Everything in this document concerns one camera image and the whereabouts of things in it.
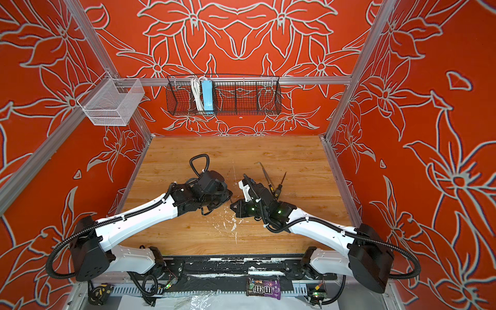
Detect light blue box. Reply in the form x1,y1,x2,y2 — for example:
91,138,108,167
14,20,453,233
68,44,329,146
201,80,214,114

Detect purple candy bag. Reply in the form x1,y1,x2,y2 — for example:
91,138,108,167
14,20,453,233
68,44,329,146
245,278,282,300

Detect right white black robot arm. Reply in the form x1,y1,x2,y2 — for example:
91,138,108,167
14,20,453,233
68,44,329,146
230,176,421,293

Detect yellow black tape measure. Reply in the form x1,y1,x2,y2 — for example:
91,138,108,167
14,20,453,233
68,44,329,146
87,281,115,306

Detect black yellow screwdriver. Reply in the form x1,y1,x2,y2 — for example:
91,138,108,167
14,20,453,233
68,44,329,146
274,173,287,200

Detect black wire wall basket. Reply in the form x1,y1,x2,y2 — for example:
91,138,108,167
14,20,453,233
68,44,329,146
165,74,282,116

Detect small electronics board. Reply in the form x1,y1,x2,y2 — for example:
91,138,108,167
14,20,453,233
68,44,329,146
307,282,328,306

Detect white mesh wall basket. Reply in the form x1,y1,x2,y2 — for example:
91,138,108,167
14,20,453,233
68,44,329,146
76,72,145,127

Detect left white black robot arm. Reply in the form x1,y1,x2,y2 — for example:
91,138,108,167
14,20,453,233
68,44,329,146
45,154,233,282

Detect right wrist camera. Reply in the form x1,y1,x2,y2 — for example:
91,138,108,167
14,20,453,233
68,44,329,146
238,180,252,202

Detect clear plastic wrap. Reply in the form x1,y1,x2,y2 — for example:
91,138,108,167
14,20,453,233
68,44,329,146
156,293,229,309

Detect white coiled cable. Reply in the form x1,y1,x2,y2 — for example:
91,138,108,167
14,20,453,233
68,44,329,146
189,77,205,112

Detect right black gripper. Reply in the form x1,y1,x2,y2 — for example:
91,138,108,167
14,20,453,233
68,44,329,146
227,199,270,220

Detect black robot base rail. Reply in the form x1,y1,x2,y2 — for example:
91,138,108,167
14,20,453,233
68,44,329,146
130,254,338,293

